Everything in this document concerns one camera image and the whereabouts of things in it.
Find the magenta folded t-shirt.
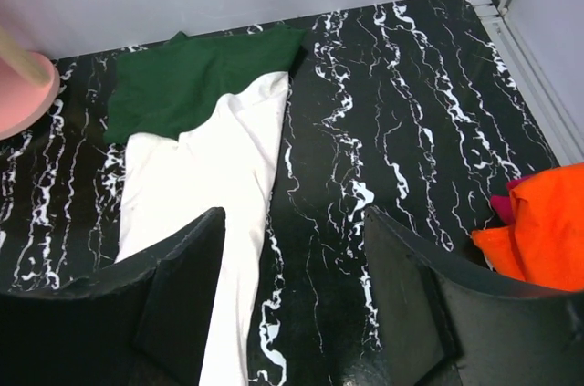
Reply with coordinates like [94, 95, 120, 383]
[489, 175, 531, 225]

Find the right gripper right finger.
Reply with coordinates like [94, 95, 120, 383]
[363, 207, 583, 385]

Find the aluminium corner frame post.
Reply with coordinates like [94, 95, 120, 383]
[471, 0, 583, 165]

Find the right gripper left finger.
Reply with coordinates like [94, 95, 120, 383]
[1, 207, 225, 385]

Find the white and green t-shirt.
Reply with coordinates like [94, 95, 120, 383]
[104, 25, 305, 385]

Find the orange folded t-shirt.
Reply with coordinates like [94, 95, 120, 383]
[472, 163, 583, 291]

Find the pink three-tier wooden shelf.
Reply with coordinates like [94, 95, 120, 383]
[0, 27, 60, 140]

